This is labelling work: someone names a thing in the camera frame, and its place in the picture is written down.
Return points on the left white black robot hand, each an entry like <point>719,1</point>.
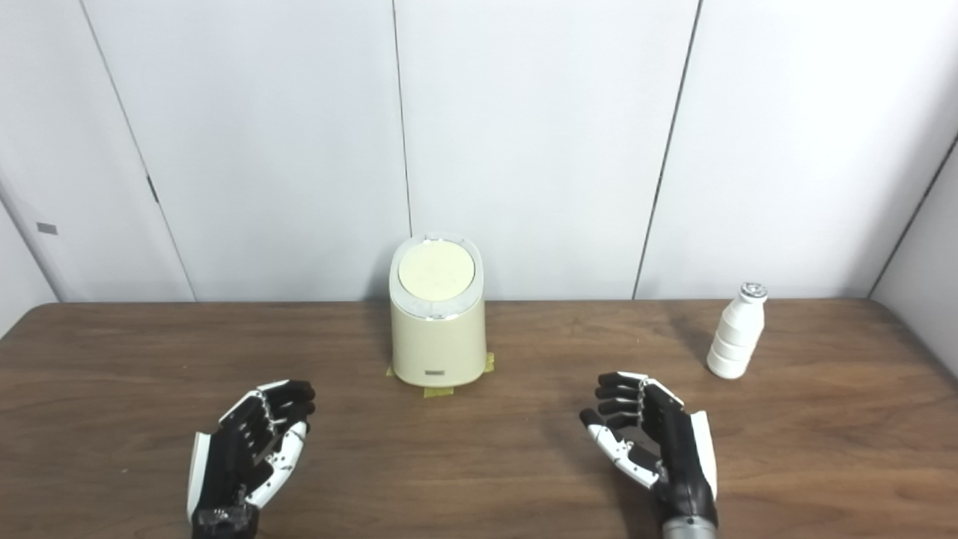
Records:
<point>224,457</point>

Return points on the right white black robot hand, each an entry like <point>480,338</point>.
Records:
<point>677,449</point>

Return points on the small white plastic bottle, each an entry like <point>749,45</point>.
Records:
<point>737,337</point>

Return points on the cream-colored bin body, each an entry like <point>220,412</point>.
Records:
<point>438,344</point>

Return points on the cream round bin lid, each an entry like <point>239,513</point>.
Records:
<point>436,271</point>

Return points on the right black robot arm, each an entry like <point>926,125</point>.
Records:
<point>688,530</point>

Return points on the small grey wall label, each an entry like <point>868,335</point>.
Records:
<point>47,228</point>

